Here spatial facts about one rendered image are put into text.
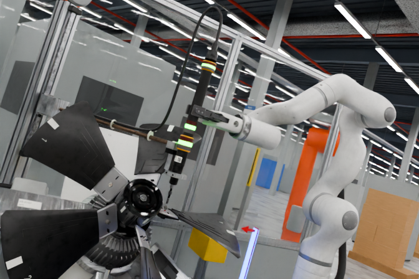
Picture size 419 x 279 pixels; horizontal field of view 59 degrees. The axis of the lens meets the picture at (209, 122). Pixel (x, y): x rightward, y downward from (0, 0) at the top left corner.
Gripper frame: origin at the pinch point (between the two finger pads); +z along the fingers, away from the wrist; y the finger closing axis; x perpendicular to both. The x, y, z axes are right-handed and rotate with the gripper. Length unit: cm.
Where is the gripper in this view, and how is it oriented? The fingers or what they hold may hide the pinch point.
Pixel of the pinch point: (195, 111)
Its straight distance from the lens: 113.1
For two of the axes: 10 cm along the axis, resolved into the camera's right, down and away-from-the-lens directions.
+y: -4.4, -0.7, 8.9
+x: 2.9, -9.5, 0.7
